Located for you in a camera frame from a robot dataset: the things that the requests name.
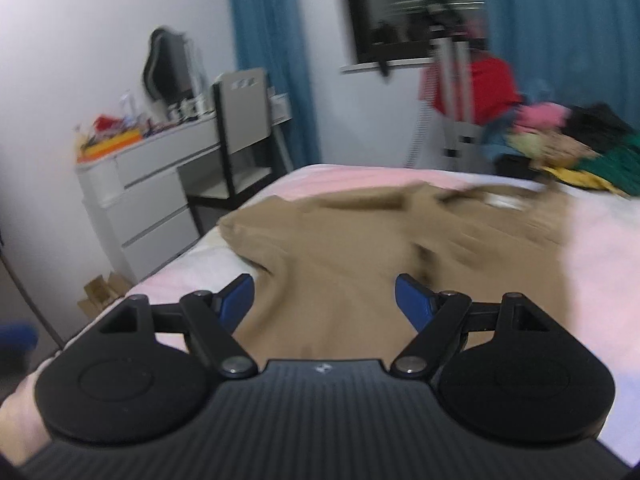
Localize open cardboard box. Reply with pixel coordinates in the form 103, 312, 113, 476
77, 272, 133, 318

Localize tan shirt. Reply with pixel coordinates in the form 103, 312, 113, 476
218, 182, 576, 361

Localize orange box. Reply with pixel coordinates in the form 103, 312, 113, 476
77, 127, 143, 161

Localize pile of colourful clothes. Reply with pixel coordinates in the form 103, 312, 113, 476
482, 102, 640, 198

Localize white dresser desk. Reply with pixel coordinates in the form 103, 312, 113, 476
75, 92, 293, 281

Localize wide blue curtain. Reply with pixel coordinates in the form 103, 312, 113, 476
477, 0, 640, 126

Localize white metal clothes rack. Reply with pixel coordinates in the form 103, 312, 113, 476
410, 25, 488, 171

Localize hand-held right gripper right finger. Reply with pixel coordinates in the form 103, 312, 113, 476
390, 274, 551, 380

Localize black and beige chair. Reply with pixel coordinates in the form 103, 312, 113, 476
185, 67, 296, 236

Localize black framed mirror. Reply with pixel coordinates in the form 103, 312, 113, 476
142, 27, 193, 103

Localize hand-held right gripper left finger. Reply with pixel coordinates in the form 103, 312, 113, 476
95, 274, 258, 380

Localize red garment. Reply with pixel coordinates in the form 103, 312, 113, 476
420, 55, 521, 126

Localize group of small bottles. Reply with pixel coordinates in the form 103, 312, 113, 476
117, 90, 208, 133

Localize dark window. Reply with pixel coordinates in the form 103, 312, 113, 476
340, 0, 488, 73

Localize narrow blue curtain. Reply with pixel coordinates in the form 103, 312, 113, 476
227, 0, 321, 166

